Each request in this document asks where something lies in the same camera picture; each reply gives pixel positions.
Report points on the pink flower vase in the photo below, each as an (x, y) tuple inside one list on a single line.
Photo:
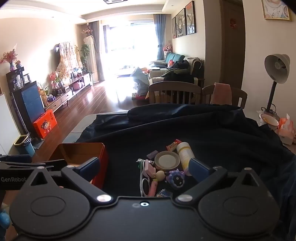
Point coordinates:
[(10, 56)]

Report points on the teal sofa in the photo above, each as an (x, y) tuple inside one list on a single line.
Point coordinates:
[(173, 56)]

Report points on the patterned cloth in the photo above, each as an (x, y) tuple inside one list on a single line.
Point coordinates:
[(68, 55)]

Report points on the black framed picture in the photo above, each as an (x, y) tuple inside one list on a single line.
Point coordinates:
[(174, 27), (190, 18), (180, 23)]

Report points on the wooden chair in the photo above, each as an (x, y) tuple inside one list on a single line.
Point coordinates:
[(240, 96), (173, 84)]

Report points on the pink toy with yellow tip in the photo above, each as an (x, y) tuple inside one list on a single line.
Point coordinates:
[(153, 188)]

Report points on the pink artificial flowers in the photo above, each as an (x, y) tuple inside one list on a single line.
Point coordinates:
[(87, 30)]

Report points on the teal trash bin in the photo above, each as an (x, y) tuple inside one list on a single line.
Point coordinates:
[(26, 148)]

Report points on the orange plastic bag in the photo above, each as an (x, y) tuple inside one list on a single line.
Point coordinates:
[(286, 129)]

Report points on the black cabinet blue door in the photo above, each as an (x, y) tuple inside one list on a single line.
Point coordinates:
[(32, 102)]

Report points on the red candy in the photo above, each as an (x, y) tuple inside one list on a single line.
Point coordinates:
[(172, 146)]

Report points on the blue curtain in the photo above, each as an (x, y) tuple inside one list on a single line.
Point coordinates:
[(159, 34)]

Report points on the white cabinet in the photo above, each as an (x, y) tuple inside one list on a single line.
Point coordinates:
[(8, 122)]

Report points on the red tin box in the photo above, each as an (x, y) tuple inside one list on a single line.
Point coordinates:
[(76, 151)]

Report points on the dark cloth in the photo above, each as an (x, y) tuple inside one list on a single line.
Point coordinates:
[(219, 139)]

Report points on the white bowl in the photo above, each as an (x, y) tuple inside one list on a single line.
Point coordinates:
[(269, 119)]

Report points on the purple block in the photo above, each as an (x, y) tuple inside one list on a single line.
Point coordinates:
[(152, 154)]

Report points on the pile of dark clothes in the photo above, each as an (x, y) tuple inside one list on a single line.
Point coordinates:
[(178, 74)]

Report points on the wooden TV cabinet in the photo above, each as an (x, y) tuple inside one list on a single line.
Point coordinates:
[(62, 97)]

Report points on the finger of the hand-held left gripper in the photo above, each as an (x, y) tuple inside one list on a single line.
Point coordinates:
[(20, 166), (16, 158)]

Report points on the grey curtain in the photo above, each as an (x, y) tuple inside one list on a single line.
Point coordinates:
[(97, 46)]

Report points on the small doll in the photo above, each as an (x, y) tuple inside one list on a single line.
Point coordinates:
[(167, 48)]

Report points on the grey desk lamp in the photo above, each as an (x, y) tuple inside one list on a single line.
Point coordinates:
[(277, 69)]

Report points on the ceiling light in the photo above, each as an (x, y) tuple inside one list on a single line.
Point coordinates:
[(113, 1)]

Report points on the red door ornament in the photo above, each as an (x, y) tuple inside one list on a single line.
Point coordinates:
[(234, 23)]

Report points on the purple plush toy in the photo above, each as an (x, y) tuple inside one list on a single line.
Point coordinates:
[(175, 179)]

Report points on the orange gift box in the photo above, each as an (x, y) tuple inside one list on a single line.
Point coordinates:
[(45, 126)]

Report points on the white plastic bottle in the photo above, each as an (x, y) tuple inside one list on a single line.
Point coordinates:
[(183, 154)]

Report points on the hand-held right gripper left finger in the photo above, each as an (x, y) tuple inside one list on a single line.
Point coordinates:
[(89, 166)]

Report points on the silver metal clip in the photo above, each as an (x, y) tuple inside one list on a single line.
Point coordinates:
[(141, 160)]

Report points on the pink towel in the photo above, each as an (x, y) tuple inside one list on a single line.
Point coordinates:
[(220, 92)]

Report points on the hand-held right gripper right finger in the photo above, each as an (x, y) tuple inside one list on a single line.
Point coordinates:
[(198, 169)]

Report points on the white sunglasses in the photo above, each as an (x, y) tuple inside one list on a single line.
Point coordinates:
[(145, 187)]

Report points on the brown door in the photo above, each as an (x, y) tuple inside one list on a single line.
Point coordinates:
[(231, 58)]

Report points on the grey blanket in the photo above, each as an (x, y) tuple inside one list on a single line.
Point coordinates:
[(196, 67)]

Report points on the person's left hand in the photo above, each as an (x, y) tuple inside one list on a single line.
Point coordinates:
[(3, 217)]

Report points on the dark dustpan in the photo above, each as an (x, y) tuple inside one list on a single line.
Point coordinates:
[(37, 142)]

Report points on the black coffee machine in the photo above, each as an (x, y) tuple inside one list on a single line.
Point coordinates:
[(16, 76)]

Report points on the white standing air conditioner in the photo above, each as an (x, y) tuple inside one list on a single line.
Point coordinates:
[(91, 53)]

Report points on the tall green plant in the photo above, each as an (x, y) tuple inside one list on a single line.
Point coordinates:
[(85, 49)]

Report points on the pink hair clip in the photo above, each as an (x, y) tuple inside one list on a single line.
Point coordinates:
[(149, 171)]

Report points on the purple bag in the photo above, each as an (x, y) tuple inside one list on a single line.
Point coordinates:
[(78, 86)]

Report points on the pastel framed picture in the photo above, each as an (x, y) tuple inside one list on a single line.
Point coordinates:
[(275, 9)]

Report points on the blue snack packet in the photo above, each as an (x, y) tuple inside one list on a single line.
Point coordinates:
[(164, 193)]

